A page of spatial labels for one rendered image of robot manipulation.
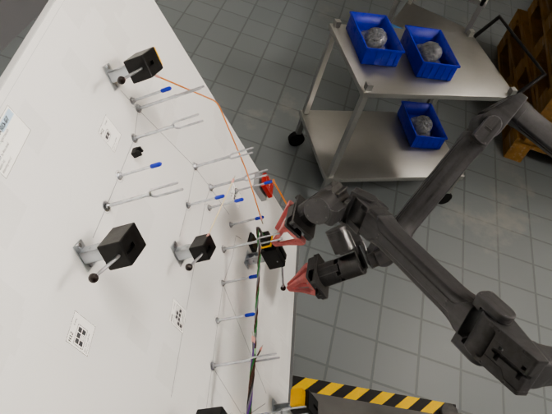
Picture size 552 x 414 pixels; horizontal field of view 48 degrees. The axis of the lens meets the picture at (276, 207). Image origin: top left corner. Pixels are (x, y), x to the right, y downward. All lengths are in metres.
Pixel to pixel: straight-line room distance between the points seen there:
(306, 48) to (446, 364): 2.34
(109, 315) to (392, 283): 2.21
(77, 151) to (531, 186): 3.37
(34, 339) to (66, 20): 0.53
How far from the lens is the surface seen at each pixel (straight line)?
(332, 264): 1.46
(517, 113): 1.52
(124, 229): 0.92
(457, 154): 1.48
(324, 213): 1.24
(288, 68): 4.07
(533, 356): 1.05
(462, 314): 1.11
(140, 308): 1.07
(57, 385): 0.89
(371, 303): 2.95
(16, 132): 0.93
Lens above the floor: 2.28
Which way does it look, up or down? 46 degrees down
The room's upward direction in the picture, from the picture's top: 20 degrees clockwise
